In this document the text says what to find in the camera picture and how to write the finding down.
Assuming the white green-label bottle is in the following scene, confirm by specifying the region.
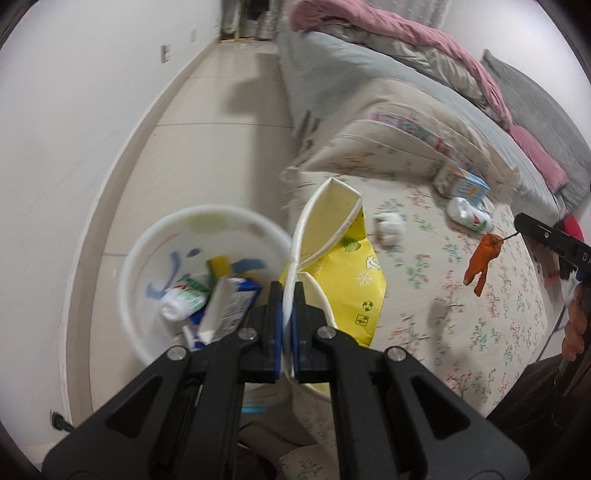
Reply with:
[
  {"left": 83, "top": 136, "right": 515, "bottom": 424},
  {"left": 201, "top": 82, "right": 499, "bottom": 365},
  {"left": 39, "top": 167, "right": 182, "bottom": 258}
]
[
  {"left": 159, "top": 274, "right": 213, "bottom": 321},
  {"left": 446, "top": 197, "right": 495, "bottom": 234}
]

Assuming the person's dark clothed leg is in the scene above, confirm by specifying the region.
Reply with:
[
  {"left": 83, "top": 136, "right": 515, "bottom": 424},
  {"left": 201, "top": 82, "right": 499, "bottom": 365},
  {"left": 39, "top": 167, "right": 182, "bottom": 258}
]
[{"left": 487, "top": 355, "right": 591, "bottom": 457}]

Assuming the white plastic bin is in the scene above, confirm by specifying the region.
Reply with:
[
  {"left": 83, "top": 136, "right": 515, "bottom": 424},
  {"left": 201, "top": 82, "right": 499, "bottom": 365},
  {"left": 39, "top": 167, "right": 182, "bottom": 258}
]
[{"left": 119, "top": 205, "right": 295, "bottom": 411}]

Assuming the yellow paper bowl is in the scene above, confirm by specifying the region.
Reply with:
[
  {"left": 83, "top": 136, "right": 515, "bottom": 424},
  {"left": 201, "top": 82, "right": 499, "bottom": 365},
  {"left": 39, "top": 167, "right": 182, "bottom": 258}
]
[{"left": 281, "top": 178, "right": 387, "bottom": 400}]

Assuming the grey bed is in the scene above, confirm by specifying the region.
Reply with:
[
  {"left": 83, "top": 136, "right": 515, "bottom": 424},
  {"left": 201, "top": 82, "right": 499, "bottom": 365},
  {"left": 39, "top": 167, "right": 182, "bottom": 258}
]
[{"left": 277, "top": 28, "right": 573, "bottom": 217}]

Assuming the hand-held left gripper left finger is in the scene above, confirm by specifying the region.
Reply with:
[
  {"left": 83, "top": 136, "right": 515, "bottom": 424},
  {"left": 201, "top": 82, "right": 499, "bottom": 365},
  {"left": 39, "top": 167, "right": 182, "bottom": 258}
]
[{"left": 42, "top": 281, "right": 284, "bottom": 480}]

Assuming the crumpled white tissue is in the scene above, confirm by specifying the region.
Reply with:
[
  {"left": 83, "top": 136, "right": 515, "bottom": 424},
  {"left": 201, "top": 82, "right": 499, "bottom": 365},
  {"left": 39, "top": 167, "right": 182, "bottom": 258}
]
[{"left": 375, "top": 212, "right": 406, "bottom": 243}]

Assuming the floral beige cloth mat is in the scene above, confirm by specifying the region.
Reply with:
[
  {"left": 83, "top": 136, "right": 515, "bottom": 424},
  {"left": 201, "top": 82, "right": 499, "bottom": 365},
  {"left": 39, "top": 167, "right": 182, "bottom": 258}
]
[{"left": 277, "top": 104, "right": 561, "bottom": 480}]

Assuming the pink quilt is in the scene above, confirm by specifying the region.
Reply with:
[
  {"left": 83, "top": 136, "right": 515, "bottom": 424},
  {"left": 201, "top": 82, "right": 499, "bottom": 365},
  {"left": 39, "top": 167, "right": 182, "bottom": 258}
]
[{"left": 288, "top": 0, "right": 568, "bottom": 192}]

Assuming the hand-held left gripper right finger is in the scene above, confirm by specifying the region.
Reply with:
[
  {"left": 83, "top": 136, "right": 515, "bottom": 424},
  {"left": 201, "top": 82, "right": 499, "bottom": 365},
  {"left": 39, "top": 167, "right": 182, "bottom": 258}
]
[{"left": 292, "top": 281, "right": 529, "bottom": 480}]

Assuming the black cable plug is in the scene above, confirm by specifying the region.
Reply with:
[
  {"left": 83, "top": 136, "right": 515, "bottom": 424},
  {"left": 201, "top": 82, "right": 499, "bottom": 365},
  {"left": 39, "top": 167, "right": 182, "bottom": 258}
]
[{"left": 50, "top": 412, "right": 75, "bottom": 435}]

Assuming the blue milk carton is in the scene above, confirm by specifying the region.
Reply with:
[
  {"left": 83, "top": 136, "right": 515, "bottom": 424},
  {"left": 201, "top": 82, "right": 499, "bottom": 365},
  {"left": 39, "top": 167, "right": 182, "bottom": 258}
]
[
  {"left": 433, "top": 162, "right": 491, "bottom": 204},
  {"left": 196, "top": 276, "right": 263, "bottom": 344}
]

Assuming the person's right hand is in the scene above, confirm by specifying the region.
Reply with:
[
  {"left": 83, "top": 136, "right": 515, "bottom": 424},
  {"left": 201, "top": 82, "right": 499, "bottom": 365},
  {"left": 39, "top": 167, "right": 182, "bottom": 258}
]
[{"left": 561, "top": 281, "right": 591, "bottom": 363}]

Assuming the grey fleece pillow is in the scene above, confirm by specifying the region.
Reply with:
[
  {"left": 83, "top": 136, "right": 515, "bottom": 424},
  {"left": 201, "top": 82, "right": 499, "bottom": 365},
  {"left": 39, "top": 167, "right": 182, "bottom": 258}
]
[{"left": 481, "top": 48, "right": 591, "bottom": 185}]

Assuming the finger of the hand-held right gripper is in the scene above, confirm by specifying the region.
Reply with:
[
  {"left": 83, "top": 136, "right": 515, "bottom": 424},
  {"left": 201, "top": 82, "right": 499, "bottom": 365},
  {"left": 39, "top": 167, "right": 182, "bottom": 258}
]
[{"left": 513, "top": 212, "right": 578, "bottom": 256}]

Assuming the red round object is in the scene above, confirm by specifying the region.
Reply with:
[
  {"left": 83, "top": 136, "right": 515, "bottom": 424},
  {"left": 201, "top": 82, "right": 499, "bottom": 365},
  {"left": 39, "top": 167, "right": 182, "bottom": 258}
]
[{"left": 561, "top": 213, "right": 586, "bottom": 241}]

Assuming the orange peel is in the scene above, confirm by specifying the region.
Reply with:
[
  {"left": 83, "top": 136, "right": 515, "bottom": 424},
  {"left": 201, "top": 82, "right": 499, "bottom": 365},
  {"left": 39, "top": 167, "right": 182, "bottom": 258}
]
[{"left": 464, "top": 233, "right": 515, "bottom": 297}]

